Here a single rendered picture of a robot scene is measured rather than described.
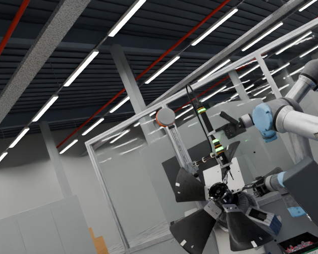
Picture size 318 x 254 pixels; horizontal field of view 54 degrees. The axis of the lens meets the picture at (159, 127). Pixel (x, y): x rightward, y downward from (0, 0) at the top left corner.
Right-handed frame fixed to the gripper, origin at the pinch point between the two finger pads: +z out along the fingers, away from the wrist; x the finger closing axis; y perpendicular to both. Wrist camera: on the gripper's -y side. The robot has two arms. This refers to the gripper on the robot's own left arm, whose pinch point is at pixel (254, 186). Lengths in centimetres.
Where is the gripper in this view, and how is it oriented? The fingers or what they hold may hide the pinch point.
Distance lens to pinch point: 175.8
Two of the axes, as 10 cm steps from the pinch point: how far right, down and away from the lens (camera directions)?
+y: -8.6, 4.1, -3.1
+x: 4.8, 8.6, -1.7
